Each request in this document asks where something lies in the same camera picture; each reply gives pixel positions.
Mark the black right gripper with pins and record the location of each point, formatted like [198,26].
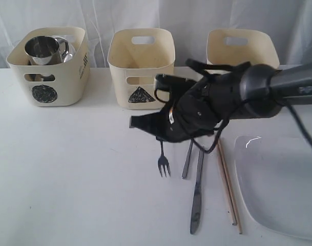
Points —
[196,113]

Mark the small steel fork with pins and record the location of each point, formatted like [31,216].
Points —
[163,164]

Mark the long steel spoon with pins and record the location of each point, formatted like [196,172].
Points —
[187,161]

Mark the wooden chopstick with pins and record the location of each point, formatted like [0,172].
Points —
[225,184]
[230,188]

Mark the steel table knife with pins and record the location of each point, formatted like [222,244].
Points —
[197,198]

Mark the steel mug front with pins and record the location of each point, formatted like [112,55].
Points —
[46,50]

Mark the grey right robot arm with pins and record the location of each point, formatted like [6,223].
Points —
[263,89]

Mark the cream bin with black triangle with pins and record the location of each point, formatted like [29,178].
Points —
[135,57]

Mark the cream bin with black square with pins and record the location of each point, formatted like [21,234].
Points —
[235,46]

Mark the cream bin with black circle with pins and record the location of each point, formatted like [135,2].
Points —
[70,77]

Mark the white square plate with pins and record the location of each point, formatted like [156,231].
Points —
[275,180]

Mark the white curtain backdrop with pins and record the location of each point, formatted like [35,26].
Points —
[288,23]

